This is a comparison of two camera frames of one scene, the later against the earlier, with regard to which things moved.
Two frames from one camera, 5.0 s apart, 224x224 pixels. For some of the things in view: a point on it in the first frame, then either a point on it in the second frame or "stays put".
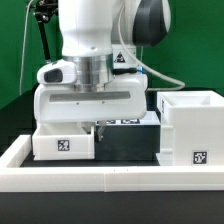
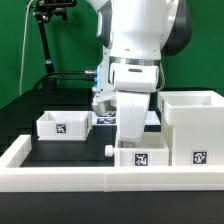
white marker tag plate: x=151 y=118 stays put
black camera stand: x=43 y=10 stays put
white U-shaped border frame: x=17 y=178 stays put
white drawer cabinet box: x=191 y=128 stays put
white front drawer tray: x=63 y=140 → x=153 y=150
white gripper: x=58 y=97 → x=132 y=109
